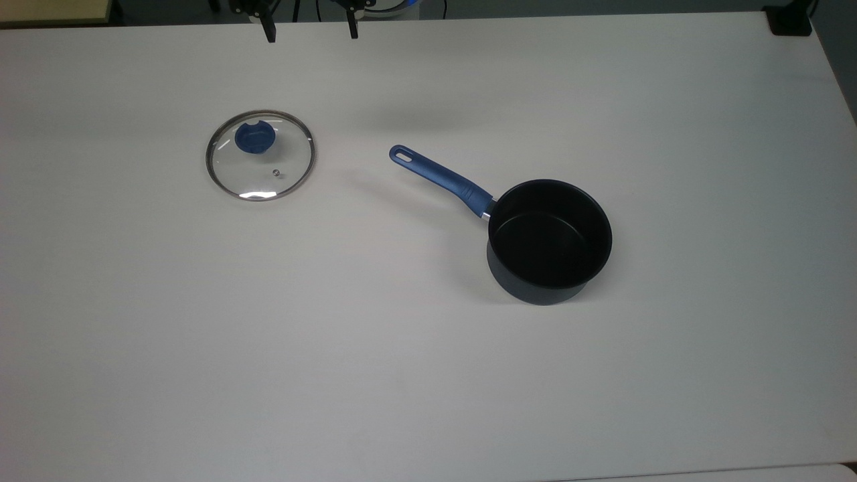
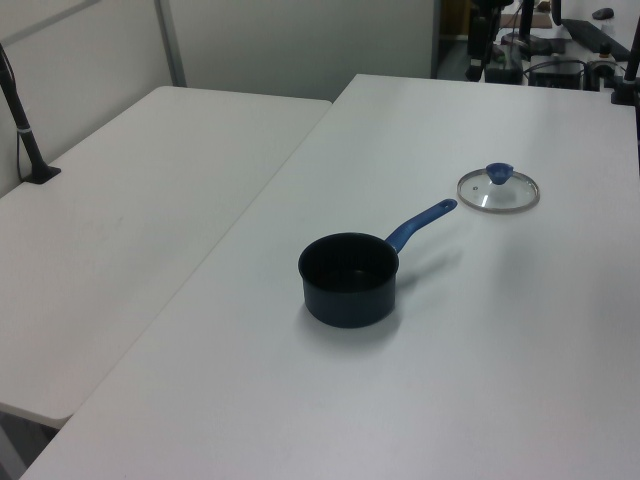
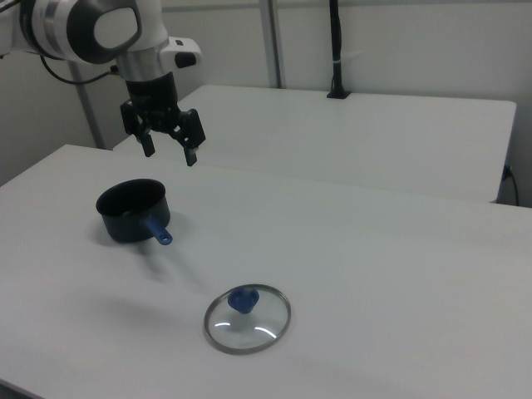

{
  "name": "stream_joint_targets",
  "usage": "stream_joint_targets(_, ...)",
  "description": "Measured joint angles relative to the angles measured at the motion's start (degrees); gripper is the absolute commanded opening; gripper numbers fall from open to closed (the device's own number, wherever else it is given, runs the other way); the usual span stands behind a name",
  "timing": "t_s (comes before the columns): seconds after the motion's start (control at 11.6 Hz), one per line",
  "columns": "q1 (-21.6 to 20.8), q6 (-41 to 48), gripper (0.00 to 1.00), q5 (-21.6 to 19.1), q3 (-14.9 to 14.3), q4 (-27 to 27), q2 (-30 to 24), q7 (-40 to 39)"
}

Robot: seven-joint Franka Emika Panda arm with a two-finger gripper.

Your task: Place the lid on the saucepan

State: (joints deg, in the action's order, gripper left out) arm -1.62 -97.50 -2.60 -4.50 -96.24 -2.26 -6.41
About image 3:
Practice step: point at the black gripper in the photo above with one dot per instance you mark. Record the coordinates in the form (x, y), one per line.
(153, 99)

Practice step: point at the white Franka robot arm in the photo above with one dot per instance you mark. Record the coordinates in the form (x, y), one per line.
(83, 29)

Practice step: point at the glass lid with blue knob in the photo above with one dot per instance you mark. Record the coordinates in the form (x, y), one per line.
(247, 318)

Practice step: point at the white side table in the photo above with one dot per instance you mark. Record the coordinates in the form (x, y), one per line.
(332, 137)

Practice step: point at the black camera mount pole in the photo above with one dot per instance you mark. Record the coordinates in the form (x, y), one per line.
(337, 45)

